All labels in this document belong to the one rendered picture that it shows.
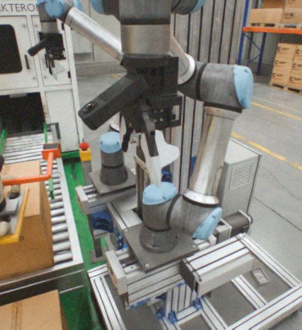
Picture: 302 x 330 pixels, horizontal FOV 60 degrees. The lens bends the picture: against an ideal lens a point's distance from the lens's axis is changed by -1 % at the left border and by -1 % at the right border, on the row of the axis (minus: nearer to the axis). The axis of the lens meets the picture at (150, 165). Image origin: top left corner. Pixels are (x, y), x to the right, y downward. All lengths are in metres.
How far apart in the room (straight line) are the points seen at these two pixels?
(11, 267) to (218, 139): 1.25
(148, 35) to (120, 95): 0.09
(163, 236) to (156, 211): 0.12
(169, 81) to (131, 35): 0.10
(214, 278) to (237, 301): 0.90
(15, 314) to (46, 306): 0.14
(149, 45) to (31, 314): 1.36
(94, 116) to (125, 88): 0.06
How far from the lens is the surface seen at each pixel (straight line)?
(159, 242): 0.97
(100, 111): 0.40
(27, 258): 1.58
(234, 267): 1.11
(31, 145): 3.22
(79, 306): 2.16
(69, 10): 1.21
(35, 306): 1.56
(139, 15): 0.41
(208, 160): 0.80
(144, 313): 1.83
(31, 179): 1.16
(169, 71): 0.45
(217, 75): 0.80
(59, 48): 1.39
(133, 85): 0.41
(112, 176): 1.33
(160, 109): 0.45
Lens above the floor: 1.77
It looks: 29 degrees down
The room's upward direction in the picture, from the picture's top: straight up
